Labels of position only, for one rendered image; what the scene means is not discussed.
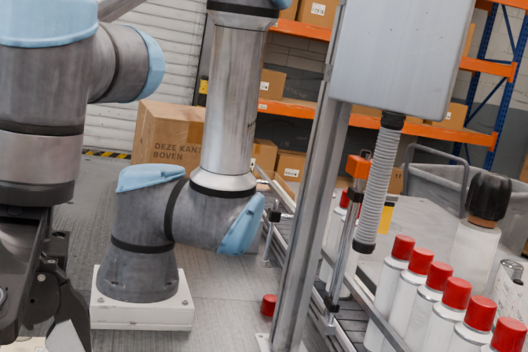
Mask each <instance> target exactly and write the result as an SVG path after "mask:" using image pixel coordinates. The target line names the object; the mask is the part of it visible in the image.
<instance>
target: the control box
mask: <svg viewBox="0 0 528 352"><path fill-rule="evenodd" d="M475 2H476V0H346V8H345V11H344V15H343V22H342V27H341V30H340V34H339V41H338V46H337V49H336V53H335V60H334V64H333V68H332V75H331V79H330V83H329V87H328V94H327V96H328V98H329V99H332V100H335V101H342V102H346V103H350V104H353V105H360V106H364V107H368V108H374V109H379V110H383V111H386V112H393V113H397V114H401V115H405V116H412V117H415V118H419V119H425V120H430V121H434V122H437V123H440V122H442V121H443V120H444V119H445V118H446V116H447V112H448V109H449V103H450V101H451V97H452V94H453V88H454V85H455V82H456V78H457V72H458V69H459V66H460V61H461V57H462V54H463V51H464V45H465V42H466V38H467V35H468V29H469V26H470V23H471V18H472V14H473V11H474V7H475Z"/></svg>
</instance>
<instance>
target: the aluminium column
mask: <svg viewBox="0 0 528 352"><path fill-rule="evenodd" d="M345 8H346V5H338V6H337V8H336V12H335V19H334V24H333V27H332V34H331V38H330V43H329V47H328V54H327V57H326V61H325V63H326V64H328V65H332V66H333V64H334V60H335V56H336V49H337V46H338V41H339V34H340V30H341V27H342V22H343V15H344V11H345ZM329 83H330V82H328V81H323V80H322V81H321V88H320V92H319V96H318V100H317V107H316V111H315V115H314V119H313V126H312V130H311V135H310V141H309V145H308V149H307V154H306V161H305V164H304V168H303V173H302V180H301V184H300V188H299V194H298V199H297V203H296V207H295V214H294V218H293V222H292V226H291V233H290V237H289V241H288V248H287V252H286V256H285V260H284V268H283V272H282V275H281V279H280V287H279V291H278V295H277V301H276V306H275V310H274V314H273V321H272V325H271V329H270V333H269V344H270V346H271V349H272V351H273V352H299V347H300V343H301V339H302V336H303V329H304V325H305V321H306V315H307V311H308V307H309V304H310V297H311V293H312V289H313V286H314V279H315V275H316V272H317V264H318V261H319V257H320V253H321V247H322V243H323V239H324V235H325V229H326V225H327V221H328V215H329V211H330V207H331V203H332V197H333V193H334V189H335V185H336V179H337V174H338V171H339V165H340V160H341V157H342V153H343V146H344V142H345V139H346V135H347V128H348V125H349V121H350V114H351V110H352V107H353V104H350V103H346V102H342V101H335V100H332V99H329V98H328V96H327V94H328V87H329Z"/></svg>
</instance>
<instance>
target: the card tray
mask: <svg viewBox="0 0 528 352"><path fill-rule="evenodd" d="M263 171H264V172H265V173H266V175H267V176H268V177H269V179H270V180H271V181H273V180H275V181H277V183H278V184H279V185H280V186H281V188H282V189H283V190H284V191H285V192H286V193H287V194H288V195H289V196H290V198H291V199H292V200H293V201H294V202H295V196H296V194H295V192H294V191H293V190H292V189H291V188H290V187H289V186H288V184H287V183H286V182H285V181H284V180H283V179H282V178H281V177H280V175H279V174H278V173H277V172H276V171H270V170H263ZM254 176H255V177H256V179H257V180H263V179H262V177H261V176H260V175H259V173H258V172H257V171H256V169H255V171H254ZM263 181H264V180H263ZM256 188H257V189H269V190H271V189H270V187H269V186H268V185H263V184H257V185H256Z"/></svg>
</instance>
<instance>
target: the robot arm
mask: <svg viewBox="0 0 528 352"><path fill-rule="evenodd" d="M145 1H147V0H0V345H9V344H11V343H14V342H15V340H16V339H17V337H18V335H19V332H20V327H21V325H24V327H25V328H26V329H27V330H28V331H32V330H33V329H34V326H35V325H36V324H40V323H42V322H44V321H47V320H49V319H50V318H51V317H52V316H53V317H54V322H53V323H52V325H51V326H50V328H49V330H48V331H47V333H46V340H45V346H46V348H47V350H48V351H49V352H93V348H92V345H91V325H90V312H89V308H88V306H87V304H86V300H85V299H84V298H83V296H82V294H81V293H79V292H78V291H76V290H74V288H73V287H72V284H71V281H70V279H69V278H67V279H66V276H67V274H66V267H67V260H68V248H69V241H70V234H71V231H64V230H54V229H52V223H53V209H54V205H58V204H64V203H67V202H68V201H70V200H71V199H72V198H73V196H74V188H75V179H76V178H77V177H78V176H79V169H80V163H81V156H82V150H83V138H84V124H85V118H86V106H87V105H88V104H102V103H119V104H128V103H131V102H133V101H137V100H141V99H144V98H146V97H148V96H150V95H151V94H153V93H154V92H155V91H156V90H157V88H158V87H159V85H160V83H161V82H162V80H163V75H164V72H165V60H164V56H163V52H162V50H161V48H160V46H159V44H158V43H157V41H156V40H155V39H154V38H153V37H152V36H151V35H149V34H147V33H145V32H143V31H139V30H138V29H137V28H135V27H133V26H130V25H118V24H110V23H111V22H112V21H114V20H116V19H118V18H119V17H121V16H122V15H124V14H125V13H128V12H129V11H131V10H132V9H134V8H135V7H137V6H139V5H140V4H141V3H143V2H145ZM291 4H292V0H207V8H206V11H207V13H208V14H209V16H210V17H211V19H212V20H213V21H214V34H213V42H212V50H211V64H210V72H209V80H208V88H207V103H206V111H205V119H204V127H203V141H202V149H201V157H200V165H199V166H198V167H197V168H196V169H195V170H193V171H192V172H191V174H190V178H186V177H185V176H186V172H185V168H184V167H180V166H178V165H172V164H162V163H147V164H138V165H132V166H128V167H126V168H124V169H123V170H122V171H121V172H120V174H119V181H118V186H117V189H116V190H115V192H116V198H115V210H114V217H113V224H112V237H111V243H110V245H109V247H108V250H107V252H106V254H105V256H104V258H103V260H102V262H101V264H100V266H99V269H98V271H97V277H96V288H97V290H98V291H99V292H100V293H101V294H103V295H105V296H107V297H109V298H111V299H114V300H118V301H121V302H125V303H158V302H162V301H164V300H167V299H170V298H172V297H173V296H174V295H176V293H177V292H178V285H179V273H178V266H177V262H176V257H175V253H174V246H175V242H177V243H180V244H185V245H189V246H192V247H195V248H201V249H204V250H208V251H213V252H216V254H218V255H220V254H224V255H231V256H240V255H242V254H243V253H244V252H245V251H246V250H247V249H248V248H249V247H250V245H251V242H252V241H253V239H254V237H255V234H256V232H257V230H258V227H259V224H260V222H261V219H262V214H263V211H264V207H265V197H264V196H263V195H262V194H261V193H260V192H257V193H256V185H257V180H256V178H255V177H254V176H253V174H252V173H251V172H250V165H251V154H252V147H253V141H254V134H255V123H256V116H257V110H258V104H259V92H260V86H261V80H262V68H263V62H264V56H265V49H266V38H267V31H268V30H269V29H270V27H272V26H273V25H274V24H275V23H276V22H277V21H278V20H279V14H280V10H285V9H288V8H289V7H290V5H291ZM57 236H60V237H57ZM61 237H64V239H63V238H61Z"/></svg>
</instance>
